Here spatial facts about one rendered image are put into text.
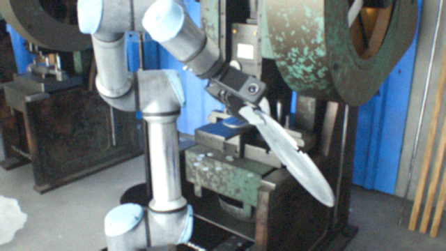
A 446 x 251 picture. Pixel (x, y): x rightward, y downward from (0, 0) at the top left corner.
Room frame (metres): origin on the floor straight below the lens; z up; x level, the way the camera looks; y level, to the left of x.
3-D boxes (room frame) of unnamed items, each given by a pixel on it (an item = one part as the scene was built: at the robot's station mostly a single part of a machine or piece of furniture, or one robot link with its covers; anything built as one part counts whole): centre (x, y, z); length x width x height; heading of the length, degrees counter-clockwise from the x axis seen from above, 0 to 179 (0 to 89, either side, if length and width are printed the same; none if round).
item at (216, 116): (1.83, -0.02, 0.76); 0.17 x 0.06 x 0.10; 51
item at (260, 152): (1.72, -0.16, 0.68); 0.45 x 0.30 x 0.06; 51
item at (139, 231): (1.10, 0.28, 0.62); 0.13 x 0.12 x 0.14; 104
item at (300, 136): (1.62, -0.29, 0.76); 0.17 x 0.06 x 0.10; 51
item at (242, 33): (1.69, -0.13, 1.04); 0.17 x 0.15 x 0.30; 141
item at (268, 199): (1.67, -0.45, 0.45); 0.92 x 0.12 x 0.90; 141
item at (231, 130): (1.59, -0.05, 0.72); 0.25 x 0.14 x 0.14; 141
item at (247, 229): (1.73, -0.16, 0.31); 0.43 x 0.42 x 0.01; 51
